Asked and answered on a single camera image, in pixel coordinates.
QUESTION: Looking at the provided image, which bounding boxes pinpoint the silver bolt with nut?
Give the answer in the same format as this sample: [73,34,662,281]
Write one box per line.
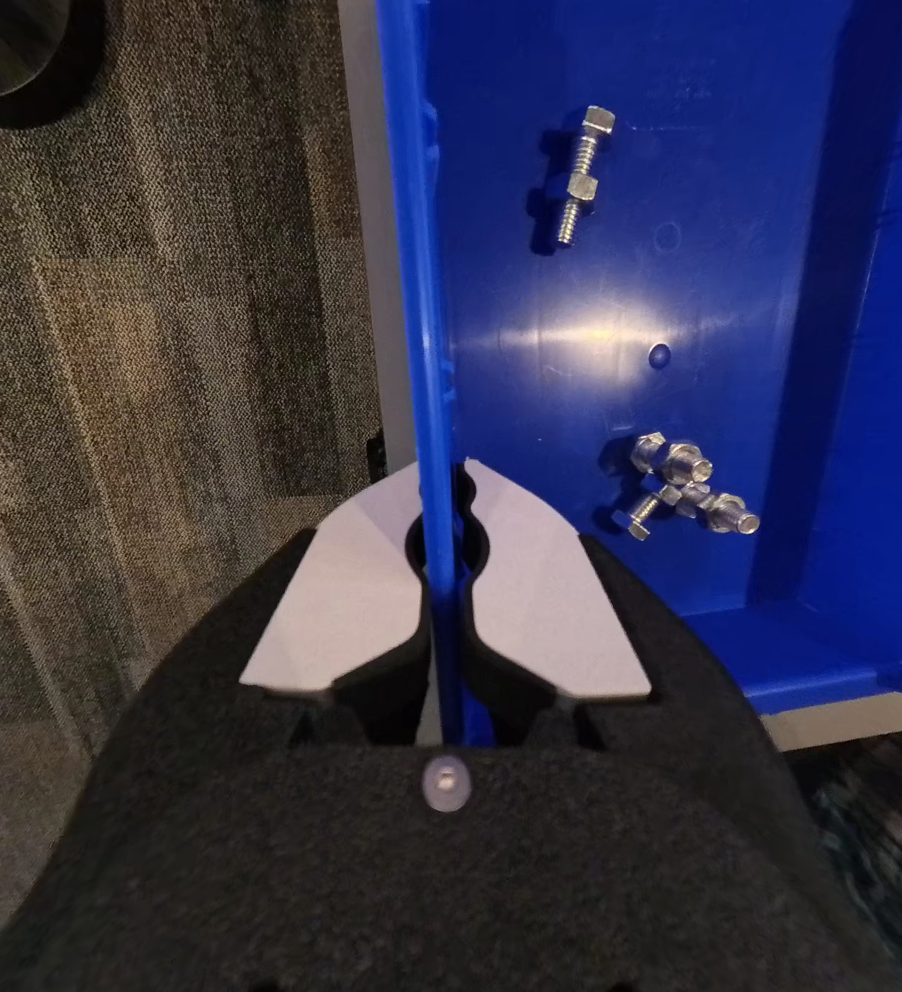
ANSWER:
[628,431,717,483]
[611,488,666,544]
[676,482,762,537]

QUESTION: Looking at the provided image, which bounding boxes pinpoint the silver hex bolt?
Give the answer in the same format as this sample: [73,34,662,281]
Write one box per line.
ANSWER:
[555,104,618,249]

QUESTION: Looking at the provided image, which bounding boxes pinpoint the blue plastic bin without dividers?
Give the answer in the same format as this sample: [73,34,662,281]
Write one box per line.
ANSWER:
[374,0,902,747]

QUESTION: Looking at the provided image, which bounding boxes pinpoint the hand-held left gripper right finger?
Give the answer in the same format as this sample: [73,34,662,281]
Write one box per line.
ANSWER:
[462,459,652,705]

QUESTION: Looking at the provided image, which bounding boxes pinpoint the dark round object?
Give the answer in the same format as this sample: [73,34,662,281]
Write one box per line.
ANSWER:
[0,0,103,129]

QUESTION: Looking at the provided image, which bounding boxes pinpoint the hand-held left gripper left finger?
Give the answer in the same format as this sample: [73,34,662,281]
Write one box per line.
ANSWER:
[239,463,430,696]

